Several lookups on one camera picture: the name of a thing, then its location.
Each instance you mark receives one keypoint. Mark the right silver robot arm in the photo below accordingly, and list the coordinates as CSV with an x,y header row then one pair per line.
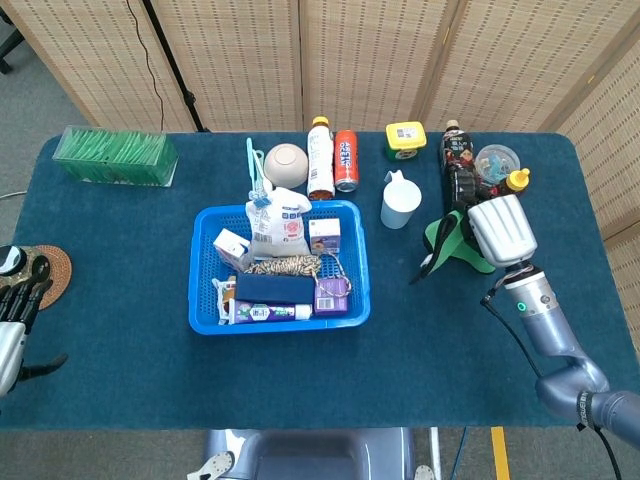
x,y
545,325

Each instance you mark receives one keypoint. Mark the white metal bar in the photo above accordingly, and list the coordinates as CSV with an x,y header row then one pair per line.
x,y
435,450

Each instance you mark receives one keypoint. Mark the yellow floor tape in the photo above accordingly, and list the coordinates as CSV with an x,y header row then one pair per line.
x,y
500,450

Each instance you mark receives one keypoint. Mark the navy blue flat case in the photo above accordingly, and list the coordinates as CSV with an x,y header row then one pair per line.
x,y
275,287

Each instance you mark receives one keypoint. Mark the blue plastic mesh basket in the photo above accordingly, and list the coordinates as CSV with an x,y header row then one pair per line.
x,y
205,260

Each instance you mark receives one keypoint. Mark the green cloth with black trim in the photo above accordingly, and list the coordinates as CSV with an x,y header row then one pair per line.
x,y
470,255

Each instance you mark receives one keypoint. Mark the black furniture leg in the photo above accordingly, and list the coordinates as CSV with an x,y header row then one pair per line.
x,y
6,50

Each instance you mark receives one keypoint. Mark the teal toothbrush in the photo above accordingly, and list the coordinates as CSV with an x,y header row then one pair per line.
x,y
256,175

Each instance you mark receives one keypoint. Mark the purple box with barcode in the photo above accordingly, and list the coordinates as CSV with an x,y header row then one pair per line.
x,y
330,295

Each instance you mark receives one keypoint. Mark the dark tea bottle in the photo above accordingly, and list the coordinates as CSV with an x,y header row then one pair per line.
x,y
457,165

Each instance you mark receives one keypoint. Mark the small white carton box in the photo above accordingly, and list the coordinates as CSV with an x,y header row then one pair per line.
x,y
227,245

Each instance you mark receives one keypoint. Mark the transparent box of green packets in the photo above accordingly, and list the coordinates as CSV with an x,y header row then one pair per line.
x,y
115,155

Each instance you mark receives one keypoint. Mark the honey bottle with yellow cap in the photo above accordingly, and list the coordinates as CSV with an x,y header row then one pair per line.
x,y
517,182

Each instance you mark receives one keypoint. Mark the white salt bag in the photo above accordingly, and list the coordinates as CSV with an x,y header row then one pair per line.
x,y
280,225

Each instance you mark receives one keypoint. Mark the small white purple box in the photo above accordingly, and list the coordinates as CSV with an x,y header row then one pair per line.
x,y
325,235

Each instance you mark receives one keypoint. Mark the black stand pole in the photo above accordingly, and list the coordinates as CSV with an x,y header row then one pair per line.
x,y
171,60

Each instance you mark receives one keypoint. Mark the orange soda can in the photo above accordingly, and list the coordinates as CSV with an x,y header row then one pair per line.
x,y
346,160

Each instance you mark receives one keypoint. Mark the small snack packet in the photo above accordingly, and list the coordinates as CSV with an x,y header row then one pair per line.
x,y
223,300

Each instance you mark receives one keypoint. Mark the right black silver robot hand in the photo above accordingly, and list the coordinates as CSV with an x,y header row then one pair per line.
x,y
505,230

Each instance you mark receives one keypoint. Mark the purple white toothpaste tube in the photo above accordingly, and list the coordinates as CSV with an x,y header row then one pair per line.
x,y
270,312

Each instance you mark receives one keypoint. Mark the blue felt table cover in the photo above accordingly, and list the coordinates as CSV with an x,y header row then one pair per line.
x,y
400,350

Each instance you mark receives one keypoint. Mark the beige bowl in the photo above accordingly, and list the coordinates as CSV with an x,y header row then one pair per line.
x,y
285,165

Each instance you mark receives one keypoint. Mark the black and white patterned cup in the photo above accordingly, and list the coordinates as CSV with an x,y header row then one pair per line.
x,y
10,260

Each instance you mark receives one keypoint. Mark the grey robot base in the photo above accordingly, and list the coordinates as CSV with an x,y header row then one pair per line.
x,y
310,455

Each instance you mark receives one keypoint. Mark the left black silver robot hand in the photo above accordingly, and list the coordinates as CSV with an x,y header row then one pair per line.
x,y
10,350

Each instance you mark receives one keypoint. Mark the white bottle with yellow cap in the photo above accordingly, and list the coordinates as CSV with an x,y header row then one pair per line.
x,y
320,160

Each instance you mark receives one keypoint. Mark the clear plastic lidded cup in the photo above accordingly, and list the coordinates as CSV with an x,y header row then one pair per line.
x,y
495,160

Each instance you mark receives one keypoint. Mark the green container with yellow lid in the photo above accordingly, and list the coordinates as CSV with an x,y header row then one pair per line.
x,y
405,135

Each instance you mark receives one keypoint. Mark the round brown woven coaster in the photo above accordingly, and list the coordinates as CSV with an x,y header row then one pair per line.
x,y
60,270

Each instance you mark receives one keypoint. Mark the white plastic spouted cup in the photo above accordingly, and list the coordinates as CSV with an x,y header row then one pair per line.
x,y
400,205

